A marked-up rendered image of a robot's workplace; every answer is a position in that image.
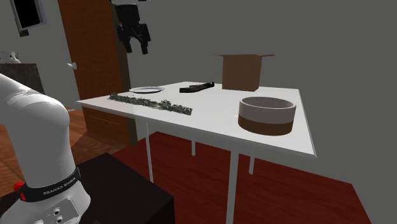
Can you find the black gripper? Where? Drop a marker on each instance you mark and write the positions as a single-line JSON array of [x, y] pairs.
[[127, 17]]

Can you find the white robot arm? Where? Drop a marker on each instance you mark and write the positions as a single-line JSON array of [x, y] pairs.
[[37, 130]]

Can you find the brown wooden door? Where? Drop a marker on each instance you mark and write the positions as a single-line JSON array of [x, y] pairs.
[[93, 56]]

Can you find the white plate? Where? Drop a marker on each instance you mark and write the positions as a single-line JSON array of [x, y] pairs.
[[146, 90]]

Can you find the long green leafy sprig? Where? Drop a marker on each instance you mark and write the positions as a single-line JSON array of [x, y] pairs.
[[145, 102]]

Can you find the black remote control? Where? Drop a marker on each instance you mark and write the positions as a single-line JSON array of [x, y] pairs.
[[193, 88]]

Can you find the white table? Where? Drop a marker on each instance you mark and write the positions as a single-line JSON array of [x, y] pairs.
[[214, 108]]

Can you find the white framed dark window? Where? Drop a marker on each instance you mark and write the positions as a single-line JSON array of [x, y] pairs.
[[28, 12]]

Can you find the brown cardboard box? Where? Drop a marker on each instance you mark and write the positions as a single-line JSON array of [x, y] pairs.
[[241, 74]]

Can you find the dark cabinet with white figure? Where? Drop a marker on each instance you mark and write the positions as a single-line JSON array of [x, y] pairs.
[[21, 76]]

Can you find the dark robot stand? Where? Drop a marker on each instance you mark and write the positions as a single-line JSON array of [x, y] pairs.
[[124, 192]]

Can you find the white and brown bowl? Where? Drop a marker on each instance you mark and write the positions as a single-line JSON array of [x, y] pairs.
[[266, 119]]

